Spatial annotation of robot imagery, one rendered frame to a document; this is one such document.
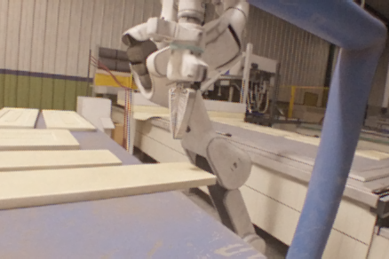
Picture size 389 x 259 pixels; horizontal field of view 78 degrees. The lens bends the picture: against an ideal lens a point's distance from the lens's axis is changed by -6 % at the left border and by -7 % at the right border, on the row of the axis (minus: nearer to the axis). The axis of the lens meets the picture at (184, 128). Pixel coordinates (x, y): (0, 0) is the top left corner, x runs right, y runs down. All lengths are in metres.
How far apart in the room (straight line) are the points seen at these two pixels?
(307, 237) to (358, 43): 0.15
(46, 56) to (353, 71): 7.81
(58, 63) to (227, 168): 7.26
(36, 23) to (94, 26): 1.53
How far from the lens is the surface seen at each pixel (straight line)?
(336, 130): 0.21
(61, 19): 8.08
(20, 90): 7.90
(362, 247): 1.80
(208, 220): 0.43
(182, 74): 0.54
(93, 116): 4.06
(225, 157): 0.90
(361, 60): 0.21
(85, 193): 0.46
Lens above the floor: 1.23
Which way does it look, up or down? 7 degrees down
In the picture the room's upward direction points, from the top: 6 degrees clockwise
